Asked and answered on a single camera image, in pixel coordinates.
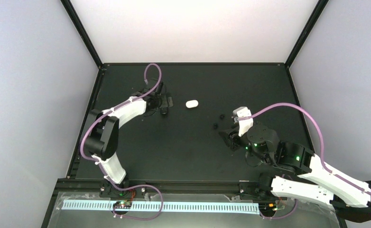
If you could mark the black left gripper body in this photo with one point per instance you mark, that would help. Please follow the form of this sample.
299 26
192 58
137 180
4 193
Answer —
161 104

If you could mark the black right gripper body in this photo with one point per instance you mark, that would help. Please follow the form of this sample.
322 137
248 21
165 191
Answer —
234 145

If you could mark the white earbud charging case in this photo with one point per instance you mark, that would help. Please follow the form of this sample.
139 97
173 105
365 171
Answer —
192 104

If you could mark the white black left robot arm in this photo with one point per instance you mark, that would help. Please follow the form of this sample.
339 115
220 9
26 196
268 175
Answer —
101 144

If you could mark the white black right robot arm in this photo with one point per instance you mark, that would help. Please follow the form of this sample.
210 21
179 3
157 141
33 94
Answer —
301 175

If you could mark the small circuit board right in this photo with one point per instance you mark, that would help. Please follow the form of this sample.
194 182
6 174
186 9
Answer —
271 207

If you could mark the small circuit board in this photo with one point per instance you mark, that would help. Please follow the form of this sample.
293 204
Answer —
122 205
271 207

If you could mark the small circuit board left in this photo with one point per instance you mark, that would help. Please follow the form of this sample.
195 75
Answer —
122 205

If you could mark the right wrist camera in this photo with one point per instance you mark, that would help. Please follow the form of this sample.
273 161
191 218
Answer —
243 117

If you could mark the black front rail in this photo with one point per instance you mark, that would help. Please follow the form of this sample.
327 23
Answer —
169 187

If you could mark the white slotted cable duct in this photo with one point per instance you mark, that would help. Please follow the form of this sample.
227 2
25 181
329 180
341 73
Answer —
149 206

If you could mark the black vertical frame post left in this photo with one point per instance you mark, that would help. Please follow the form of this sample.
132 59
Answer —
74 17

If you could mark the black vertical frame post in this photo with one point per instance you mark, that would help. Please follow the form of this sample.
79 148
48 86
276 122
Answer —
310 24
74 17

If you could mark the black vertical frame post right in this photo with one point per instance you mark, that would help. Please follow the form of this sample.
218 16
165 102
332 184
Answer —
310 24

